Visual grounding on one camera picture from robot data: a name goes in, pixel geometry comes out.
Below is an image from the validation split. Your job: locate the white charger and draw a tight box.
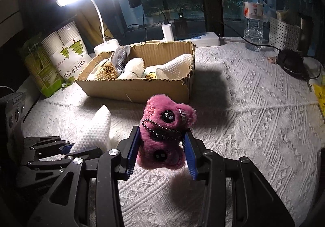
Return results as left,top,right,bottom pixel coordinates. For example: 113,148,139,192
162,19,175,42

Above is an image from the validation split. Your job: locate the black device cable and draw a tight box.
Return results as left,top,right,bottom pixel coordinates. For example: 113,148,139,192
220,36,280,52

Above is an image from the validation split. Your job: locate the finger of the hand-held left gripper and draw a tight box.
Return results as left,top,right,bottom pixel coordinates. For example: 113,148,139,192
25,148,103,175
24,136,76,159

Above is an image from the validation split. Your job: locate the grey dotted cloth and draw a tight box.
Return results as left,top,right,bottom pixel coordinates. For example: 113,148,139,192
111,46,132,74

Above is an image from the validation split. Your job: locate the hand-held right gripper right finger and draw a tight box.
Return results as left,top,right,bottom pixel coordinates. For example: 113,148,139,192
182,131,296,227

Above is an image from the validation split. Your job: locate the beige packet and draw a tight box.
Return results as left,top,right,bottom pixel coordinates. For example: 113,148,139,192
276,9,290,21

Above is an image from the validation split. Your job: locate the white perforated basket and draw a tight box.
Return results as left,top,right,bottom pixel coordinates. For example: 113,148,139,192
269,16,302,51

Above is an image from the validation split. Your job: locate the green paper cup pack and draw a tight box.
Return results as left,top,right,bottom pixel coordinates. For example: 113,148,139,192
19,36,65,98

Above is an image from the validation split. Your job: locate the brown bristly plush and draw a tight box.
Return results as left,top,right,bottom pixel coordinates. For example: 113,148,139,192
88,62,119,80

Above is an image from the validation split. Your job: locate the black round device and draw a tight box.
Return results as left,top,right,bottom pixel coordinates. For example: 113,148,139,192
277,49,310,81

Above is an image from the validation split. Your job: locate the yellow curtain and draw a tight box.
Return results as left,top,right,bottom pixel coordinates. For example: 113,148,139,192
75,1,115,42

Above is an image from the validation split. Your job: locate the small white cloth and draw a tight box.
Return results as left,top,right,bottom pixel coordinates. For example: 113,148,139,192
118,58,146,80

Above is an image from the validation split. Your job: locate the pink plush toy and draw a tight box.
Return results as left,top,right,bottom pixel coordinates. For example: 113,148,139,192
137,95,197,170

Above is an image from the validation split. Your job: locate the cardboard box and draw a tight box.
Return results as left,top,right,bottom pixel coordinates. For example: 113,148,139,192
75,41,197,104

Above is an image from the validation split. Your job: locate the white power strip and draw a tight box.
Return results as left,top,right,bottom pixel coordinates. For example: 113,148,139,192
178,32,220,48

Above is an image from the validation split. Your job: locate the black power adapter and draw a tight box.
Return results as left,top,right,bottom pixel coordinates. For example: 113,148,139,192
174,13,188,40

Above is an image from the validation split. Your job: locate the clear water bottle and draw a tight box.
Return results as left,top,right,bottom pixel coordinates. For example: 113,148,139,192
242,0,264,52

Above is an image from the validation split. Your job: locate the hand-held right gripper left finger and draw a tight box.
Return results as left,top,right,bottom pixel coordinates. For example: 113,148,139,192
27,126,141,227

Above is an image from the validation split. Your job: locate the white textured tablecloth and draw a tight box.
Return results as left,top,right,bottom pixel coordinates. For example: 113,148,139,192
15,37,325,227

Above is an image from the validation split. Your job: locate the yellow wipes packet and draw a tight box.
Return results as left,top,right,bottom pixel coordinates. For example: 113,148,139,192
313,84,325,116

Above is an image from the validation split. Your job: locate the dark window frame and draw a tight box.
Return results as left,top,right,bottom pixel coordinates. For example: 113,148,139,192
194,0,224,37

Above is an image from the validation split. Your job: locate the black charger cable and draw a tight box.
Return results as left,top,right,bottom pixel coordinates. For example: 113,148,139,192
124,6,168,40

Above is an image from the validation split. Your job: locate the steel thermos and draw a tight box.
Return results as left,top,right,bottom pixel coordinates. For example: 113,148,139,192
298,14,314,51

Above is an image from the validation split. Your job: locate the white paper cup pack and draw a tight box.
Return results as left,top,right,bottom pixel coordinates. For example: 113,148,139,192
41,21,89,84

